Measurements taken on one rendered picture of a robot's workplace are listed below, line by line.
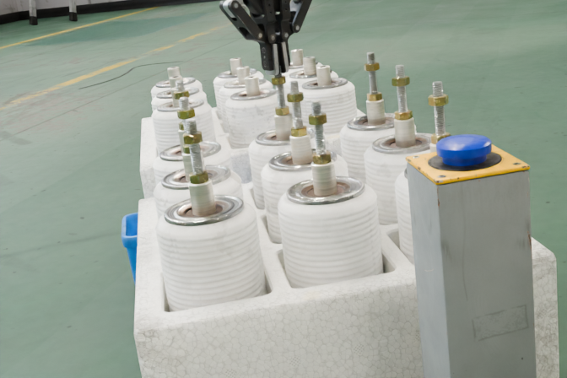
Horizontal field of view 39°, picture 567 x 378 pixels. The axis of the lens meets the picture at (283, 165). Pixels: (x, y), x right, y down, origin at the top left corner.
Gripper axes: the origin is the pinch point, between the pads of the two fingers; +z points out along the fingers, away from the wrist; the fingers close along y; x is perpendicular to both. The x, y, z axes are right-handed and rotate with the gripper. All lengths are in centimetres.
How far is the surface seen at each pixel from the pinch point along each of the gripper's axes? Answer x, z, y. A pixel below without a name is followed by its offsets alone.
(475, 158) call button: -40.9, 3.2, -13.5
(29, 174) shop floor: 116, 35, 5
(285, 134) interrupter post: -0.9, 9.3, -0.6
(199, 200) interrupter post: -15.7, 8.6, -22.2
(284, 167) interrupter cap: -11.5, 9.6, -9.0
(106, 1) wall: 655, 23, 289
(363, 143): -7.5, 11.3, 6.1
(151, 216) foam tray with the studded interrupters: 8.1, 17.1, -15.8
